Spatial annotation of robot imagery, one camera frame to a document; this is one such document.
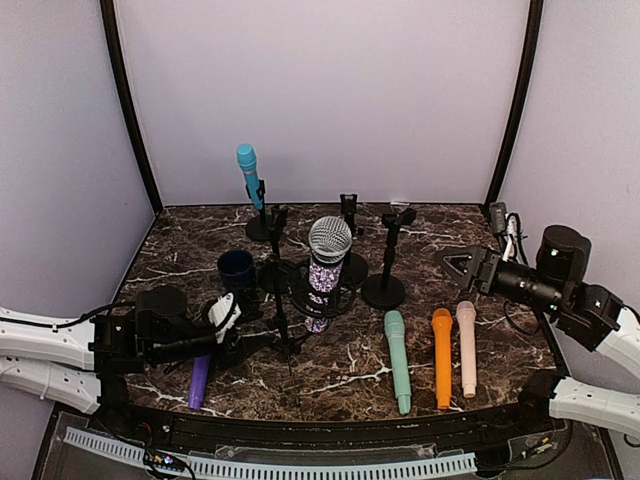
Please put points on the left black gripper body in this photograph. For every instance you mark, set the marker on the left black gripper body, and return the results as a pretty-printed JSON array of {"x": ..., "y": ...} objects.
[{"x": 231, "y": 355}]

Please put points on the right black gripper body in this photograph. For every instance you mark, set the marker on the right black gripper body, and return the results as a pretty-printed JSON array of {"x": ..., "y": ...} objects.
[{"x": 492, "y": 257}]

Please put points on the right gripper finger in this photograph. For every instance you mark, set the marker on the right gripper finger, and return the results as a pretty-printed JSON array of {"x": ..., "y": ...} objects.
[
  {"x": 463, "y": 278},
  {"x": 451, "y": 255}
]

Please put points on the pale pink microphone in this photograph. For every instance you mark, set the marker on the pale pink microphone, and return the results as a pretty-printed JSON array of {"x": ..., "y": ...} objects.
[{"x": 466, "y": 317}]

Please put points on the purple microphone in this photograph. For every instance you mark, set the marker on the purple microphone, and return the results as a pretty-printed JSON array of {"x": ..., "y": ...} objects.
[{"x": 199, "y": 379}]

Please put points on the orange microphone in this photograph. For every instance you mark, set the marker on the orange microphone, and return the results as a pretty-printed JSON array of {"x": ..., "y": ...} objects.
[{"x": 442, "y": 325}]

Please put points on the black tripod shock-mount stand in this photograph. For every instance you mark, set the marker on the black tripod shock-mount stand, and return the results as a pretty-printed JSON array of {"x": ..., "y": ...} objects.
[{"x": 340, "y": 300}]

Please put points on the black round-base stand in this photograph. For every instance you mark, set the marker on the black round-base stand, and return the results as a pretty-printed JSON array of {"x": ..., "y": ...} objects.
[
  {"x": 384, "y": 291},
  {"x": 355, "y": 265},
  {"x": 257, "y": 228},
  {"x": 275, "y": 235}
]

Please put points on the mint green microphone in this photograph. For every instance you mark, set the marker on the mint green microphone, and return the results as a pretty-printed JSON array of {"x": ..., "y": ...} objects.
[{"x": 395, "y": 333}]

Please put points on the silver glitter microphone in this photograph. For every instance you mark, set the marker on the silver glitter microphone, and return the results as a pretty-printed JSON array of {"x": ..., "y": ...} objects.
[{"x": 330, "y": 239}]

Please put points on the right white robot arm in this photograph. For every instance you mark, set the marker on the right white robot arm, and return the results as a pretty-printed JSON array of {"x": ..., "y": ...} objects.
[{"x": 590, "y": 314}]

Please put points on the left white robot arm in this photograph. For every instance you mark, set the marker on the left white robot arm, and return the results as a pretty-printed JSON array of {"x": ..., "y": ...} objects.
[{"x": 82, "y": 362}]

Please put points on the black round-base stand, teal mic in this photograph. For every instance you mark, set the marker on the black round-base stand, teal mic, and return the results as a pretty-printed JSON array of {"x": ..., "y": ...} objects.
[{"x": 257, "y": 228}]

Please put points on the teal blue microphone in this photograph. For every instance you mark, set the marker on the teal blue microphone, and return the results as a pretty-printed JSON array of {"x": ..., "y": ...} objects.
[{"x": 247, "y": 161}]

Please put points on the dark blue mug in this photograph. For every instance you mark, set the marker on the dark blue mug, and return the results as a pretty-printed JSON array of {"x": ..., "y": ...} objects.
[{"x": 237, "y": 270}]

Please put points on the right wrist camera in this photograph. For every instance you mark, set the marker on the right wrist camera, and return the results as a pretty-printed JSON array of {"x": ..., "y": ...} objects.
[{"x": 506, "y": 227}]

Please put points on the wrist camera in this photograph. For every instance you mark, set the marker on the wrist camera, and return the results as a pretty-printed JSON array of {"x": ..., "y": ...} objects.
[
  {"x": 227, "y": 311},
  {"x": 506, "y": 227}
]

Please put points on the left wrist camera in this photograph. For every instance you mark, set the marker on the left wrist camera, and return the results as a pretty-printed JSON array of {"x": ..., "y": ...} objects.
[{"x": 227, "y": 311}]

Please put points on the white slotted cable duct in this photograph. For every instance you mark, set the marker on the white slotted cable duct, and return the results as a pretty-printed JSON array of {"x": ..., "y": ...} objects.
[{"x": 248, "y": 463}]

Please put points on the black front rail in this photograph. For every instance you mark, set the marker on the black front rail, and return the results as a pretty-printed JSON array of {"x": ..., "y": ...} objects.
[{"x": 477, "y": 430}]

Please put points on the right black corner post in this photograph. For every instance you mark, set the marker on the right black corner post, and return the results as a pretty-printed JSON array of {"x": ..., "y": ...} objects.
[{"x": 523, "y": 78}]

